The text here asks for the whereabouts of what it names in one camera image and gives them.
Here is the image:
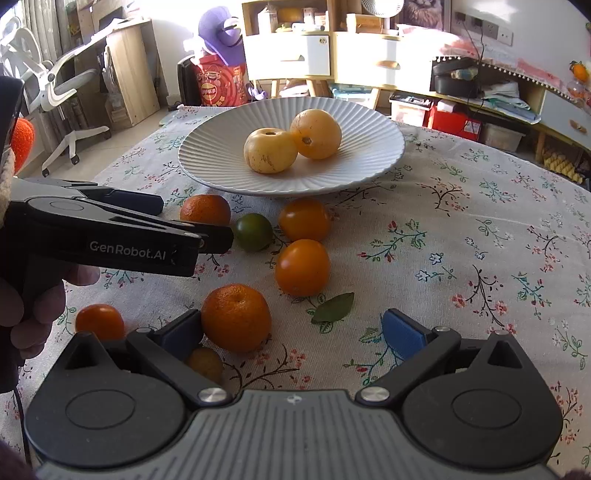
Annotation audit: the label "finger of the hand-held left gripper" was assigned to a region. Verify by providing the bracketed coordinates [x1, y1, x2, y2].
[22, 179, 165, 217]
[88, 202, 234, 254]

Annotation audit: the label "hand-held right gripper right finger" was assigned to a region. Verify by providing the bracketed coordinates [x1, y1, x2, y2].
[355, 308, 532, 409]

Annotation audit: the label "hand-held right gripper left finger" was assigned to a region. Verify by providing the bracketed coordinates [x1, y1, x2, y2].
[62, 308, 234, 410]

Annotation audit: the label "rough-skinned tangerine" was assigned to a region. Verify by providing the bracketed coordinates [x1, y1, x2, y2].
[201, 284, 272, 354]
[180, 194, 232, 228]

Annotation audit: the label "smooth orange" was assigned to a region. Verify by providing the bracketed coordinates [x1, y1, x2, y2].
[275, 239, 332, 297]
[278, 198, 332, 243]
[75, 304, 125, 342]

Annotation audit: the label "white ribbed plate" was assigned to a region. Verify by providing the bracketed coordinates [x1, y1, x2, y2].
[178, 97, 407, 198]

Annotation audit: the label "person's left hand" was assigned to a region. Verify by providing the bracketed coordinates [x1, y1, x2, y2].
[0, 265, 101, 363]

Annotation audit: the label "green tangerine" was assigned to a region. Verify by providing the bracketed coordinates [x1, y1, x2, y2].
[232, 212, 274, 253]

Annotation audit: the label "small yellow kumquat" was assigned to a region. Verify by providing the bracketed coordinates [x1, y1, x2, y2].
[185, 347, 225, 386]

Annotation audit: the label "green leaf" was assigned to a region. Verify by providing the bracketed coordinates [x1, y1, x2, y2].
[311, 292, 355, 325]

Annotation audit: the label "knit blanket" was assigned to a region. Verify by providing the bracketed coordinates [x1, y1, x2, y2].
[0, 150, 16, 224]

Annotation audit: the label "yellow apple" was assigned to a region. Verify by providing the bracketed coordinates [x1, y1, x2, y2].
[290, 108, 343, 161]
[243, 128, 298, 175]

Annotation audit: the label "orange plush toy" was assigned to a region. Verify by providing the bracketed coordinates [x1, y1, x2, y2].
[10, 117, 36, 174]

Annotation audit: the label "floral tablecloth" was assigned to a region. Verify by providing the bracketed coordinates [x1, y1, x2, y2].
[0, 104, 591, 480]

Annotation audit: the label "black heater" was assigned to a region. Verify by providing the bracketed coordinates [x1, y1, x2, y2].
[178, 55, 204, 107]

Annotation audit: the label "wooden desk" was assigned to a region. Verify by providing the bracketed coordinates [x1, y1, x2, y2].
[60, 18, 160, 127]

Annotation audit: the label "red gift bag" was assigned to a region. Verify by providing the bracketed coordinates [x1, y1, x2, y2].
[194, 55, 250, 108]

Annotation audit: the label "white office chair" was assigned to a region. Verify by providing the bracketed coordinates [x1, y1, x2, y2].
[0, 27, 112, 178]

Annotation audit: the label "purple plush toy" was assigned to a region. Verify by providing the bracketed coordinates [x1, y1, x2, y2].
[198, 6, 247, 68]

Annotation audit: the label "wooden shelf cabinet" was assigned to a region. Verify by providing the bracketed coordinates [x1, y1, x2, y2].
[241, 0, 333, 100]

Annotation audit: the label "teal lid storage box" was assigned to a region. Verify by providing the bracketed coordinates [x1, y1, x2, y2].
[333, 84, 377, 109]

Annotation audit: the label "grey curtain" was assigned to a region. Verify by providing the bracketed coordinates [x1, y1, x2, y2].
[21, 0, 70, 61]

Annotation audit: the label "red box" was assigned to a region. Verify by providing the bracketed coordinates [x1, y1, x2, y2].
[427, 105, 483, 141]

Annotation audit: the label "clear storage box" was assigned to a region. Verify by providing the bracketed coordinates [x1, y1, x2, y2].
[480, 122, 527, 153]

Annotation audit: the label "yellow toy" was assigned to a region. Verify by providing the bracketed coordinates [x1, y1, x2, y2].
[542, 148, 583, 185]

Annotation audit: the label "wooden drawer cabinet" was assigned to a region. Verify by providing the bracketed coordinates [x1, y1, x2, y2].
[335, 32, 435, 109]

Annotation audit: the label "black bag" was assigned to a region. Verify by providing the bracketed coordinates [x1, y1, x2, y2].
[430, 58, 481, 97]

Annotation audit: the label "wooden box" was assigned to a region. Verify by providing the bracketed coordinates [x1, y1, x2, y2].
[346, 14, 384, 34]

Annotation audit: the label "low wooden sideboard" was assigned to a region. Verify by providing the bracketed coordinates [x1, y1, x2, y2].
[431, 55, 591, 155]

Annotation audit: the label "white desk fan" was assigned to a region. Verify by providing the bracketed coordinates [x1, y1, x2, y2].
[360, 0, 404, 33]

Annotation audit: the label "pink lace cloth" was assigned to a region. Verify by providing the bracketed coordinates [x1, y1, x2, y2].
[397, 23, 580, 100]

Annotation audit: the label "framed cat picture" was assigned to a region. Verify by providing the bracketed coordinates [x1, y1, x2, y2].
[397, 0, 452, 33]

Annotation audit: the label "orange fruit decoration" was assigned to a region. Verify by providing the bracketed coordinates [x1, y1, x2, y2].
[567, 60, 591, 100]

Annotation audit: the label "black cable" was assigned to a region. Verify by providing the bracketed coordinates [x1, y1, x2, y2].
[13, 388, 32, 464]

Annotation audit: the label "wall power sockets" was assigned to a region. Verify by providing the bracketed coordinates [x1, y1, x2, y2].
[455, 11, 514, 47]

